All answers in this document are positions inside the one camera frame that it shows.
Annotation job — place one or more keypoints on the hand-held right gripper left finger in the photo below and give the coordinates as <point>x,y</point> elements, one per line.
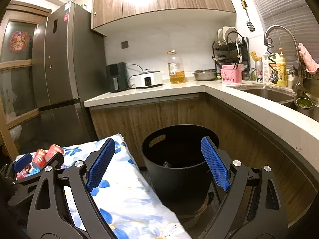
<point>102,164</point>

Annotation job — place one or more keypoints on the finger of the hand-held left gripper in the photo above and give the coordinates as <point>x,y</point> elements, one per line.
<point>57,159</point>
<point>22,163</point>

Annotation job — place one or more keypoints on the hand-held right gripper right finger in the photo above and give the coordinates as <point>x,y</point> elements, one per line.
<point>215,164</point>

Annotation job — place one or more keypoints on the red paper cup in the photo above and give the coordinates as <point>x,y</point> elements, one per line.
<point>54,151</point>
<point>39,158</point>

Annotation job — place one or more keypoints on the red snack bag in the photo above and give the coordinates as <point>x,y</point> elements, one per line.
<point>25,173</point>

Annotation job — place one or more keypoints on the black trash bin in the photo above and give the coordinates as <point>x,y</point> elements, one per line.
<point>174,184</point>

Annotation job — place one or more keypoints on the blue floral tablecloth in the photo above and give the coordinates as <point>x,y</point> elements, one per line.
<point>129,199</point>

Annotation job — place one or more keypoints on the wooden lower cabinets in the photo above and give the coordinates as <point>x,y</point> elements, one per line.
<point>124,119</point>

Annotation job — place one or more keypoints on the pale kitchen countertop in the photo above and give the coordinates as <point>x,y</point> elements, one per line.
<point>149,92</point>

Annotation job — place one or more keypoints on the steel sink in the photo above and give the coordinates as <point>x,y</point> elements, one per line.
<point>264,92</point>

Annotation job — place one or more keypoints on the black air fryer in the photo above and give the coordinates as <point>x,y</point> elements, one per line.
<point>117,77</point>

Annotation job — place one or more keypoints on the pink utensil holder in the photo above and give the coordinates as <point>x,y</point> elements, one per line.
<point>230,76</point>

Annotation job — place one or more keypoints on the steel bowl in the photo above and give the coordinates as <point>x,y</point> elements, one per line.
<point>204,74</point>

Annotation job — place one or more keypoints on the dark grey refrigerator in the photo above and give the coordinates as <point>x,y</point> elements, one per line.
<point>67,67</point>

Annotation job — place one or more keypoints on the cooking oil bottle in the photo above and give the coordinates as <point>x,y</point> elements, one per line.
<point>177,77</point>

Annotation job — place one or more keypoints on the white electric cooker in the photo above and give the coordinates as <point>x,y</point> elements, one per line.
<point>148,79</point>

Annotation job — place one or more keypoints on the beer can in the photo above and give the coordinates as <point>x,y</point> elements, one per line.
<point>259,74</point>

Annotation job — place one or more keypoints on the wooden glass sliding door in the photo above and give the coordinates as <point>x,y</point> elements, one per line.
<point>15,63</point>

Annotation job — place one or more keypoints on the steel sink strainer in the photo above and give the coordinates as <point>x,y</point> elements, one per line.
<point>304,103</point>

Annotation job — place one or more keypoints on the black dish rack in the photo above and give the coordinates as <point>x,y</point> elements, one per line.
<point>219,54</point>

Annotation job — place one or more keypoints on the yellow detergent bottle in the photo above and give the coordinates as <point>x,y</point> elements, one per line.
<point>281,74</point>

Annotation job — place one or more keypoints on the red round door sticker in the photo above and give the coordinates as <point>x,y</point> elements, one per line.
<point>19,41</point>

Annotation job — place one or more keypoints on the row of white dishes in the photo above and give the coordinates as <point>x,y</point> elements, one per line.
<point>228,33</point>

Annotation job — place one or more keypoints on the pink cloth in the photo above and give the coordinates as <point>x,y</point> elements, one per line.
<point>307,59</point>

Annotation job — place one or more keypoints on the hanging slotted spatula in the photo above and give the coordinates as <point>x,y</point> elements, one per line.
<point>250,26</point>

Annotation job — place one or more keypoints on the steel faucet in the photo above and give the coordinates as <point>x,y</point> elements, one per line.
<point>281,27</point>

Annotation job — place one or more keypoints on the window blinds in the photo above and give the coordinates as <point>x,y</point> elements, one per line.
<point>286,10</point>

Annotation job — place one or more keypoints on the dark wall socket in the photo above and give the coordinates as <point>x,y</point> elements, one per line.
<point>125,44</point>

